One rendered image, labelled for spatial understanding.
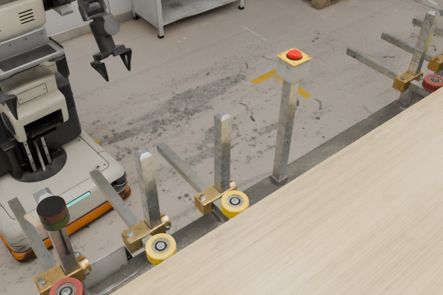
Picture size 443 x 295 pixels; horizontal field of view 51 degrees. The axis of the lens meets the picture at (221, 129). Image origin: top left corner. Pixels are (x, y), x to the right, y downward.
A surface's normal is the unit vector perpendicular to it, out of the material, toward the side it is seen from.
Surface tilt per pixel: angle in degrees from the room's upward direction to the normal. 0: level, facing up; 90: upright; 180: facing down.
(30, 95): 98
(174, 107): 0
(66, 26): 90
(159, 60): 0
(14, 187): 0
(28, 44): 90
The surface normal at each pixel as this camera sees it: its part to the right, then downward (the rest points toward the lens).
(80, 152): 0.00, -0.76
